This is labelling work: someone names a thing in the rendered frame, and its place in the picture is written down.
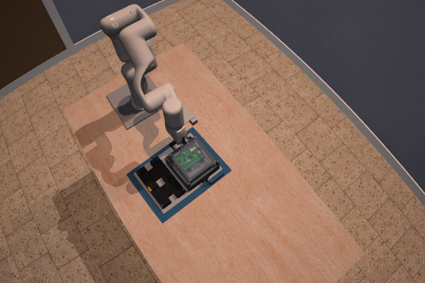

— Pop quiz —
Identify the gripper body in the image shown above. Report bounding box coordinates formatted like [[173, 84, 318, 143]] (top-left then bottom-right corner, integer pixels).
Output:
[[165, 123, 187, 144]]

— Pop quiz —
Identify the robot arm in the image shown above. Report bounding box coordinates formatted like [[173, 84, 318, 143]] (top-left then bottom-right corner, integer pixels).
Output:
[[100, 4, 197, 130]]

